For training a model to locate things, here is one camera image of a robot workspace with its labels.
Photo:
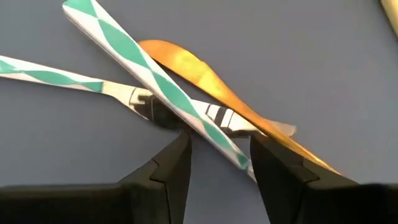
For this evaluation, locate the gold knife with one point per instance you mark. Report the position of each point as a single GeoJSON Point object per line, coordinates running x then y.
{"type": "Point", "coordinates": [186, 65]}

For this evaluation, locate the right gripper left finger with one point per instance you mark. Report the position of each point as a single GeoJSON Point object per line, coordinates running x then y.
{"type": "Point", "coordinates": [155, 193]}

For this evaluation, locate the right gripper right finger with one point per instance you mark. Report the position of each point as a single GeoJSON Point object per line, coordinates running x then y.
{"type": "Point", "coordinates": [295, 193]}

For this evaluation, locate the blue-grey table mat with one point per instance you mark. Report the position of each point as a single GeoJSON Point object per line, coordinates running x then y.
{"type": "Point", "coordinates": [311, 77]}

